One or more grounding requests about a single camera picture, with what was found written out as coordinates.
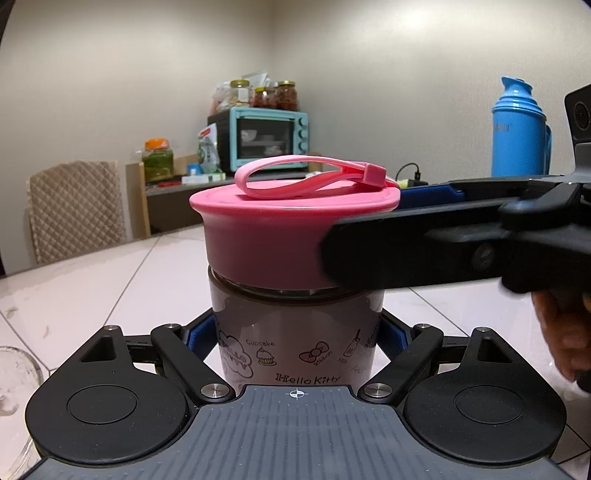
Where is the green jar with orange lid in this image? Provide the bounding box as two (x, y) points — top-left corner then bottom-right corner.
(141, 138), (175, 182)

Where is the printed glass bottle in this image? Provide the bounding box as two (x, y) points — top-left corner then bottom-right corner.
(207, 265), (385, 387)

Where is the black charger cable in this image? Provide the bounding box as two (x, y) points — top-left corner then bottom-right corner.
(396, 162), (428, 188)

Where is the blue thermos flask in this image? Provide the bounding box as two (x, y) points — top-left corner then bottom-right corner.
(490, 76), (554, 178)

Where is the green and white snack bag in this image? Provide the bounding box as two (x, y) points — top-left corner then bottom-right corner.
(197, 126), (221, 174)

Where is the teal toaster oven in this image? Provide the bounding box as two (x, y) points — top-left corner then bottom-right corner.
(207, 106), (310, 174)

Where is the pink bottle cap with strap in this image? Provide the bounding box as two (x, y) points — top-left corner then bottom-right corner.
(189, 155), (402, 293)

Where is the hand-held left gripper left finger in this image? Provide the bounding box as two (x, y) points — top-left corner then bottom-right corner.
(78, 308), (233, 403)

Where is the chair with quilted beige cover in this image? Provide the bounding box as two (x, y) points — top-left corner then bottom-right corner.
(26, 160), (127, 265)

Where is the person's right hand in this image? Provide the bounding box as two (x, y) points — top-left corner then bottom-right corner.
(530, 288), (591, 382)

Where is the white and green flat box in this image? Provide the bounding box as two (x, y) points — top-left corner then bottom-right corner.
(181, 171), (226, 185)

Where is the wooden cabinet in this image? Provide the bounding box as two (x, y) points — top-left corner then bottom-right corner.
(125, 154), (325, 239)

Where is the small jar with red contents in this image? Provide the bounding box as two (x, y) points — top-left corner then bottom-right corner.
(252, 86), (278, 110)

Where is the glass jar with gold lid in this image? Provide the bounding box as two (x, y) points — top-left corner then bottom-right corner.
(228, 79), (253, 110)

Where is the clear glass cup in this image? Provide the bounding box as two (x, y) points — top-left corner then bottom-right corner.
(0, 346), (45, 480)

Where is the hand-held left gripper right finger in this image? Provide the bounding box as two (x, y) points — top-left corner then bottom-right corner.
(358, 309), (515, 404)

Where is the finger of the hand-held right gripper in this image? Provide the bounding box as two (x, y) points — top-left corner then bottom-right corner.
(320, 201), (509, 289)
(399, 174), (574, 211)

